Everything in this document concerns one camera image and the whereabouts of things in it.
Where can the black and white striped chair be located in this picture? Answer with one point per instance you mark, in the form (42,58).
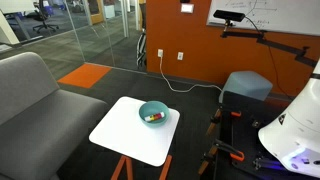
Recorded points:
(142,48)

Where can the black office chair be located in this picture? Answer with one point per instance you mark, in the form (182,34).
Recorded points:
(43,16)

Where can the black stereo camera bar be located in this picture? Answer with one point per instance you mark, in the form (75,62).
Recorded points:
(228,15)

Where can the white wall whiteboard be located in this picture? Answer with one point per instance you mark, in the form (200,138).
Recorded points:
(283,15)

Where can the white office desk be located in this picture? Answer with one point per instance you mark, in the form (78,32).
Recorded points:
(15,8)

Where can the white wall sign plate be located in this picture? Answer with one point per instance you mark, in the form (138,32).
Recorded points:
(187,8)

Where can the blue bowl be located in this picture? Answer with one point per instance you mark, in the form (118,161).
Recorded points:
(150,110)

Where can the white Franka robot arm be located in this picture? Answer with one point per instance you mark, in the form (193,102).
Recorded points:
(296,133)

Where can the glue stick with colourful label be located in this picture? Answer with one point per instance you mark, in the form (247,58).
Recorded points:
(154,117)

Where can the white square side table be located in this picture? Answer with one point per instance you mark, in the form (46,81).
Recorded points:
(130,133)

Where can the light blue ottoman stool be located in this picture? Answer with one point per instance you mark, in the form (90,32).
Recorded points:
(246,85)

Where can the grey fabric sofa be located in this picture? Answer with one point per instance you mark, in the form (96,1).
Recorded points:
(36,123)

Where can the white wall power outlet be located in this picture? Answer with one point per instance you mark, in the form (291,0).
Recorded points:
(160,53)
(180,55)

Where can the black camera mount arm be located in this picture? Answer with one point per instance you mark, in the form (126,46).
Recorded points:
(273,43)

